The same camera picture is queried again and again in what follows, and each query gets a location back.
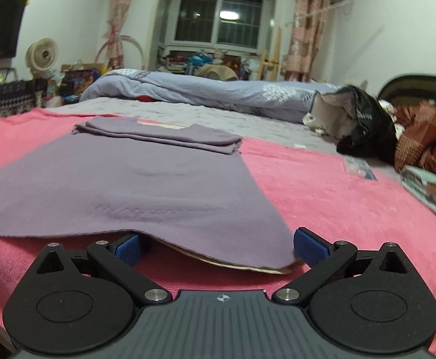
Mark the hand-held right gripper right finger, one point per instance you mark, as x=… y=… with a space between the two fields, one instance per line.
x=311 y=248

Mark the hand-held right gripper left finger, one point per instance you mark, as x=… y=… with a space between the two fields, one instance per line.
x=128 y=250

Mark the purple shirt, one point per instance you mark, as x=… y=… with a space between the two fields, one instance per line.
x=128 y=179

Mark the pink blanket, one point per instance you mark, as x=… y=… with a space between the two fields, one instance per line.
x=333 y=202

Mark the clear plastic packet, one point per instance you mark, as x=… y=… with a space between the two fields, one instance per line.
x=358 y=168

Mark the grey bed sheet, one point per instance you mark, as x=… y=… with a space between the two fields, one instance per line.
x=262 y=127

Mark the black plastic bag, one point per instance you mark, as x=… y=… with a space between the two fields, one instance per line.
x=371 y=131

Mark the red plaid cloth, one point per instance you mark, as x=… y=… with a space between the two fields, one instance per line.
x=427 y=138

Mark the colourful printed box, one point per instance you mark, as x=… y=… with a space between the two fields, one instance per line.
x=79 y=82

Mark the blue-grey patterned duvet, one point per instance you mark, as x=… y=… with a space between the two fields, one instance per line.
x=210 y=89

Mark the dark headboard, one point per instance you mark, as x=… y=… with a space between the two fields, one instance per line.
x=420 y=89

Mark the wooden easel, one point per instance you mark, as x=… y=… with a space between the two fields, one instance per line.
x=274 y=60

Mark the dark patterned bag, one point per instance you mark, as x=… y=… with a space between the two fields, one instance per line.
x=4 y=97

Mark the beige cushion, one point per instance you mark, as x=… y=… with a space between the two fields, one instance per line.
x=218 y=71

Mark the pale hula hoop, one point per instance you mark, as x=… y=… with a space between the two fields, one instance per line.
x=139 y=49

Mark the blue plush toy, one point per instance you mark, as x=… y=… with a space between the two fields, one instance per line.
x=199 y=60

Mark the beige plush toy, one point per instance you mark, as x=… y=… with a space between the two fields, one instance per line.
x=219 y=57

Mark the white round fan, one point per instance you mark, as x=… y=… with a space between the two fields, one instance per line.
x=42 y=54

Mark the pink patterned curtain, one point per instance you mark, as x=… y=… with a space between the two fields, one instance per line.
x=307 y=26
x=122 y=7

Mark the barred window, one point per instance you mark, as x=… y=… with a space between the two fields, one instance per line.
x=199 y=15

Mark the white clothes rail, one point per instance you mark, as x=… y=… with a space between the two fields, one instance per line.
x=315 y=13

